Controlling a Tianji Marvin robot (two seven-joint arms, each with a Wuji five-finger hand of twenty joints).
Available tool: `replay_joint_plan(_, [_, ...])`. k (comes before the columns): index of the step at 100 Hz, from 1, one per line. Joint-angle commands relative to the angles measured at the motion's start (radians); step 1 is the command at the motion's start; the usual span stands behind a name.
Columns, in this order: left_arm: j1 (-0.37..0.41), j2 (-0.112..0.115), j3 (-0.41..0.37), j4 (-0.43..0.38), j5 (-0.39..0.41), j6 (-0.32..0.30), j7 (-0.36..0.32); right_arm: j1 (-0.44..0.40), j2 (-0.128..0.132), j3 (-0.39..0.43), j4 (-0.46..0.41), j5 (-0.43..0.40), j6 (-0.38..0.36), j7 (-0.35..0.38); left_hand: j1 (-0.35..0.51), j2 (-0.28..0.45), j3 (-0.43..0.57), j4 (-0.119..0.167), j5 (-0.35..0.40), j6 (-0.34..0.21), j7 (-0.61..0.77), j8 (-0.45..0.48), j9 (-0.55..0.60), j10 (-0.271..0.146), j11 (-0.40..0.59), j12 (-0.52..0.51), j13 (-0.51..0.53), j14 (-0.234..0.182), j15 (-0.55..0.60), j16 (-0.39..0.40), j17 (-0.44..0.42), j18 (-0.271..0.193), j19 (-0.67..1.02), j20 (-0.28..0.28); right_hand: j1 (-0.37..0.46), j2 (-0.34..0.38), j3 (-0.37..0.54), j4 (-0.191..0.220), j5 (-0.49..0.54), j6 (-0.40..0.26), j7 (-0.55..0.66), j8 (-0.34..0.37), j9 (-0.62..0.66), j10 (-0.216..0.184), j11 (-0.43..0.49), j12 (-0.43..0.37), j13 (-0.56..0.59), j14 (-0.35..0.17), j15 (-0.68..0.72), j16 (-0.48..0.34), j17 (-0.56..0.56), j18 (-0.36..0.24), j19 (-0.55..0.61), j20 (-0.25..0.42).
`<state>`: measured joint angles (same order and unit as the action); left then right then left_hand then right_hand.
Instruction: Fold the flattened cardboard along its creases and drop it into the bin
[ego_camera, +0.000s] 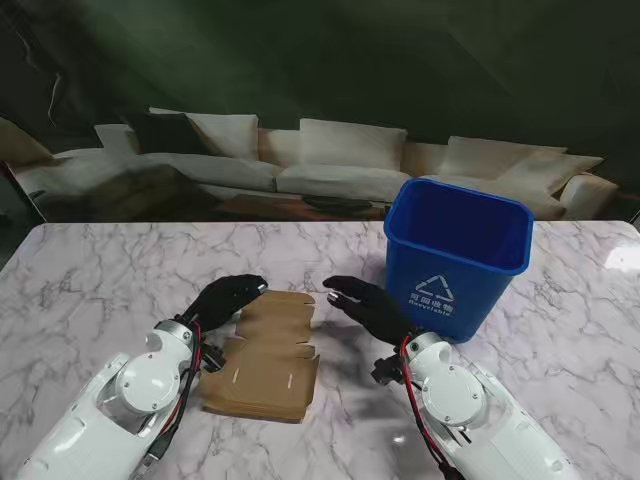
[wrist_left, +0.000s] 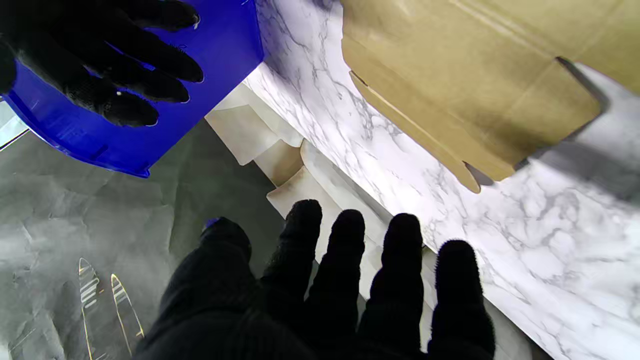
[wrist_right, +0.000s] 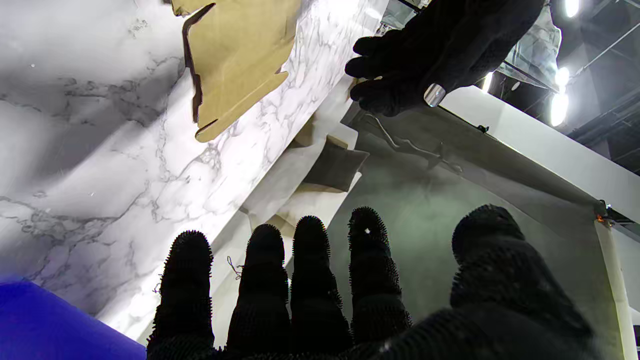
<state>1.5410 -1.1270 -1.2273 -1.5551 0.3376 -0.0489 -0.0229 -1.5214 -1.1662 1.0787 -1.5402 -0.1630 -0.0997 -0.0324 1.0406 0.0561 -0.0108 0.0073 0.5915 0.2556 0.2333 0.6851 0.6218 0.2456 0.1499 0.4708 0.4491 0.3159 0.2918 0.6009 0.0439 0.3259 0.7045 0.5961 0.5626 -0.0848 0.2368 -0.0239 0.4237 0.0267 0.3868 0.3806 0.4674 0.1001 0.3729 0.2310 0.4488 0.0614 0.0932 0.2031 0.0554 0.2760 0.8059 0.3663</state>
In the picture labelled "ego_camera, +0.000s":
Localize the brown cardboard box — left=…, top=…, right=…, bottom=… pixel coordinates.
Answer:
left=199, top=288, right=322, bottom=425

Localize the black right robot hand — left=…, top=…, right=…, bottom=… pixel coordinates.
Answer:
left=322, top=275, right=419, bottom=346

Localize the red black left arm cable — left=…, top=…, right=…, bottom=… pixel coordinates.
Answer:
left=133, top=319, right=211, bottom=474

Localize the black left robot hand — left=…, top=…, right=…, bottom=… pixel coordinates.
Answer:
left=184, top=273, right=271, bottom=334

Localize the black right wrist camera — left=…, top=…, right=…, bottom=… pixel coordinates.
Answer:
left=370, top=352, right=409, bottom=387

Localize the blue recycling bin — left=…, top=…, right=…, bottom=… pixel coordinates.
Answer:
left=382, top=178, right=535, bottom=344

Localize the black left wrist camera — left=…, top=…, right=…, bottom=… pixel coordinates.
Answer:
left=199, top=342, right=227, bottom=374

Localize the printed sofa backdrop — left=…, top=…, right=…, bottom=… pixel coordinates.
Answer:
left=0, top=0, right=640, bottom=224

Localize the red black right arm cable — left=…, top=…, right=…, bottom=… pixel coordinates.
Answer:
left=398, top=338, right=464, bottom=480

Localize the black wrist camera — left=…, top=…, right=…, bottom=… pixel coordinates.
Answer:
left=370, top=352, right=409, bottom=387
left=199, top=342, right=227, bottom=374

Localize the red black arm cable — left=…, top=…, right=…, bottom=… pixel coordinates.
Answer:
left=398, top=338, right=464, bottom=480
left=133, top=319, right=211, bottom=474

